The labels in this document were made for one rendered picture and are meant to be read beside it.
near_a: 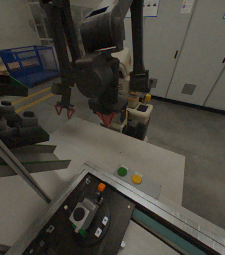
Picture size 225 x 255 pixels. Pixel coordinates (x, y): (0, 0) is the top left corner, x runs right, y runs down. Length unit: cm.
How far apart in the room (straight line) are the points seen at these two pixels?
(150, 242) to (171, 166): 39
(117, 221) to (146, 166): 35
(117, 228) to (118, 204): 7
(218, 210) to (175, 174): 116
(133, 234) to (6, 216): 53
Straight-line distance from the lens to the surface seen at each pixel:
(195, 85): 321
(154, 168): 77
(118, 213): 53
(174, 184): 76
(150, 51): 315
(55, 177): 76
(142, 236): 58
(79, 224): 41
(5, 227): 76
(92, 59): 23
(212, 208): 188
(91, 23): 30
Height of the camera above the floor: 148
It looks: 40 degrees down
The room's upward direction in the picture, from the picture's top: straight up
